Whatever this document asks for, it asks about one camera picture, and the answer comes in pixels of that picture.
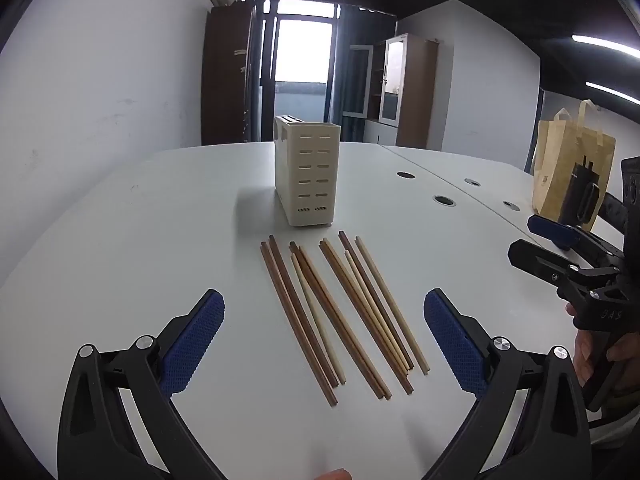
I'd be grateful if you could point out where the dark brown chopstick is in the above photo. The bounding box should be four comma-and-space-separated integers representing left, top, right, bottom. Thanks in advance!
268, 235, 338, 388
260, 242, 337, 408
338, 231, 413, 373

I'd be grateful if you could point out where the light bamboo chopstick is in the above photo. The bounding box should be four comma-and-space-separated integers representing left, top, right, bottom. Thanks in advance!
356, 236, 431, 375
291, 254, 346, 386
344, 250, 408, 376

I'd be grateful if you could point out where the person's right hand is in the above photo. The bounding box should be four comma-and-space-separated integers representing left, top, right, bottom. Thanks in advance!
573, 330, 640, 390

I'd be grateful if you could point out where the person's left hand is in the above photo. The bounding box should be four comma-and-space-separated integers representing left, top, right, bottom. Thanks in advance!
314, 468, 352, 480

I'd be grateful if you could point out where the tan non-woven tote bag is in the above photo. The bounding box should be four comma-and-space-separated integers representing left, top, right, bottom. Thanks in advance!
533, 100, 616, 221

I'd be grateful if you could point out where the ceiling tube light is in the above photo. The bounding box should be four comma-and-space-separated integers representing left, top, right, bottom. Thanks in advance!
572, 35, 640, 60
585, 81, 640, 106

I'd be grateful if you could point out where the brown glass-door cabinet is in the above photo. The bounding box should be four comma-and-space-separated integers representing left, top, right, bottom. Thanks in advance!
342, 34, 438, 148

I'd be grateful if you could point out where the cream plastic utensil holder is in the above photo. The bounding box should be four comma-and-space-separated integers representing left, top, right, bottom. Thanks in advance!
273, 115, 341, 228

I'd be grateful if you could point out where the balcony glass door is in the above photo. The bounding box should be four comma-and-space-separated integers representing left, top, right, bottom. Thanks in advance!
253, 0, 342, 141

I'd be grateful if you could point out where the dark brown wardrobe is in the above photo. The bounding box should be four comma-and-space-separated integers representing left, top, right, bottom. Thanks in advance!
201, 1, 255, 145

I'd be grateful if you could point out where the table cable grommet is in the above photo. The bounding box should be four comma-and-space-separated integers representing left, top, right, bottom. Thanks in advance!
397, 171, 416, 180
433, 195, 456, 207
464, 178, 482, 188
502, 200, 521, 211

